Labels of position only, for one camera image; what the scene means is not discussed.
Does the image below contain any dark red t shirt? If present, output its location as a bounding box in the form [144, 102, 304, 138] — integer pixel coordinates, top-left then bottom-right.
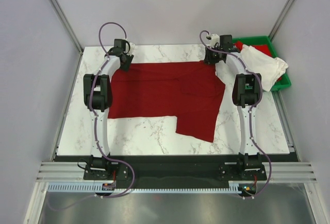
[108, 61, 225, 143]

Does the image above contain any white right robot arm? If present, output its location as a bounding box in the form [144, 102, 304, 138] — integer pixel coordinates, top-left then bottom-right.
[200, 30, 262, 180]

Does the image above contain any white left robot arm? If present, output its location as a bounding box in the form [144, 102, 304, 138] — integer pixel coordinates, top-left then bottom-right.
[83, 39, 135, 179]

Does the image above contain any bright red t shirt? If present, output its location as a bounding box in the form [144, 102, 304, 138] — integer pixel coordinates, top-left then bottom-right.
[233, 40, 283, 83]

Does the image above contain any white t shirt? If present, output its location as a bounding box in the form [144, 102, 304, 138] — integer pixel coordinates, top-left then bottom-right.
[238, 44, 289, 92]

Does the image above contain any green plastic bin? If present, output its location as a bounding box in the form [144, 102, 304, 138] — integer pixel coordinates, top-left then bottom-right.
[233, 36, 291, 91]

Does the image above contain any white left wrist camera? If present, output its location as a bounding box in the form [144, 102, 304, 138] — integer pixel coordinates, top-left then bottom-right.
[124, 41, 136, 55]

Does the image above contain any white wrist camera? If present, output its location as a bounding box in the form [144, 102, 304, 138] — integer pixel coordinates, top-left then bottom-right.
[206, 33, 220, 49]
[124, 41, 136, 55]

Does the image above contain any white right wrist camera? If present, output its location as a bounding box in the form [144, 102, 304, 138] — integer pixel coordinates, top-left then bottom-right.
[206, 33, 220, 49]

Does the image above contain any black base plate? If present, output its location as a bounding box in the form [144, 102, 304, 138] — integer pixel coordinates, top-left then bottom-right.
[82, 153, 268, 190]

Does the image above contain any left aluminium frame post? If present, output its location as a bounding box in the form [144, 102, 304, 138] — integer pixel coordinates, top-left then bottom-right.
[48, 0, 84, 55]

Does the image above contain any aluminium frame post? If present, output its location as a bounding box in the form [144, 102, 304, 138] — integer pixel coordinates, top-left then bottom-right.
[48, 0, 84, 55]
[268, 0, 296, 41]

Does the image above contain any right aluminium frame post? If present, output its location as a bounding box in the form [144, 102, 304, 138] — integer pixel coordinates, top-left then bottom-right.
[268, 0, 296, 41]

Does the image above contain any light blue cable duct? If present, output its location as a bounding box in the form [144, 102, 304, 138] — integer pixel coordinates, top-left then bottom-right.
[47, 182, 242, 194]

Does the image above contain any aluminium front rail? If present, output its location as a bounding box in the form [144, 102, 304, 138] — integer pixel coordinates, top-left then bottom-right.
[37, 162, 317, 183]

